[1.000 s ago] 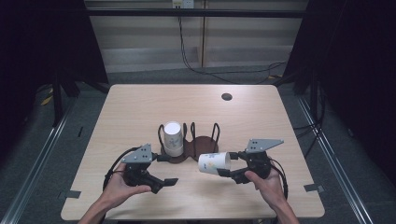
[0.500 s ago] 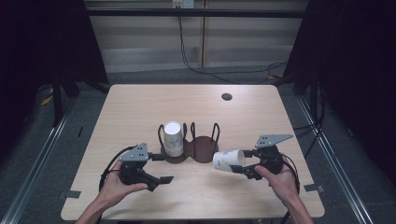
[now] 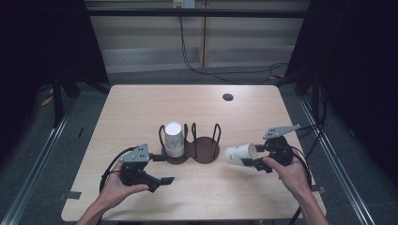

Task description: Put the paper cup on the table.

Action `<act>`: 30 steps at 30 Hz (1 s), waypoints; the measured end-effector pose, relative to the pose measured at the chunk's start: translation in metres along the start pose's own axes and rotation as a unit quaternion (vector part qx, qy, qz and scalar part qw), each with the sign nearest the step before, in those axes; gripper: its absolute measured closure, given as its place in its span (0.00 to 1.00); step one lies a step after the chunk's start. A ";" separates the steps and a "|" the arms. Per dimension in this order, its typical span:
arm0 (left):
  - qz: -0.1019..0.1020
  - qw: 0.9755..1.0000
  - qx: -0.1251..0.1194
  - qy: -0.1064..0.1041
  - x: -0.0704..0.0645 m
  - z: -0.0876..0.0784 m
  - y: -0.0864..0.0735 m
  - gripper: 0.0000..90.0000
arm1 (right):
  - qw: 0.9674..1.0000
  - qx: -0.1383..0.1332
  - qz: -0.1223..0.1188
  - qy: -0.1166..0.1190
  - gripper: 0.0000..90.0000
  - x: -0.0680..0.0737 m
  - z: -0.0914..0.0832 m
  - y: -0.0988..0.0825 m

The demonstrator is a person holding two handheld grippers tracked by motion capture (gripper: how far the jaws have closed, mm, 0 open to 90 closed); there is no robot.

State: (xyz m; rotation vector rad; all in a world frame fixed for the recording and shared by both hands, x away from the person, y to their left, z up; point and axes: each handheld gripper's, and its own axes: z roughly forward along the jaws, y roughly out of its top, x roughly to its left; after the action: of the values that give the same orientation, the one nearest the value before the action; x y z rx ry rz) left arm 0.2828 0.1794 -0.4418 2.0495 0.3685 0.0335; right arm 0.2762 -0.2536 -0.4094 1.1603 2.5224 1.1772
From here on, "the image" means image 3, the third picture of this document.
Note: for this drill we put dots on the grey tape piece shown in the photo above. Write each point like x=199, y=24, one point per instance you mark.
x=70, y=195
x=318, y=189

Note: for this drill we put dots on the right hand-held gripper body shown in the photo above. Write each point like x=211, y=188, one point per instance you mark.
x=278, y=146

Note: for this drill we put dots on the stack of white paper cups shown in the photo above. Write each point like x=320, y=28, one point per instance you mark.
x=174, y=137

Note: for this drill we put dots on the black metal stand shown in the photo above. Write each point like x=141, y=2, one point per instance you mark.
x=57, y=100
x=315, y=97

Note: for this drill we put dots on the black horizontal bar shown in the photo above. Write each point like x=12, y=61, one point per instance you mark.
x=194, y=12

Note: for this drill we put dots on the white wall power outlet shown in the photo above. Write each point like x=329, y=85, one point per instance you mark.
x=184, y=3

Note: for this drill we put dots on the person's right hand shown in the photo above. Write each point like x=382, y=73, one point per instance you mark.
x=294, y=178

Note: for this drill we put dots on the dark round table grommet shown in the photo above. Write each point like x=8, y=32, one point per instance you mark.
x=227, y=97

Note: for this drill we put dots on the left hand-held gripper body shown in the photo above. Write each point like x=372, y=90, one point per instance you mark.
x=136, y=154

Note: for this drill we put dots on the dark curtain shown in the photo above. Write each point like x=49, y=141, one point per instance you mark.
x=40, y=40
x=356, y=62

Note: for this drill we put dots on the single floral paper cup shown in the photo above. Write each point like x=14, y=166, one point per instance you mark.
x=237, y=154

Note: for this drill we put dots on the aluminium floor rail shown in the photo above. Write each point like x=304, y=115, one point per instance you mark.
x=34, y=168
x=338, y=162

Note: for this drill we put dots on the person's left hand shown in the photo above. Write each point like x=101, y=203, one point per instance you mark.
x=114, y=190

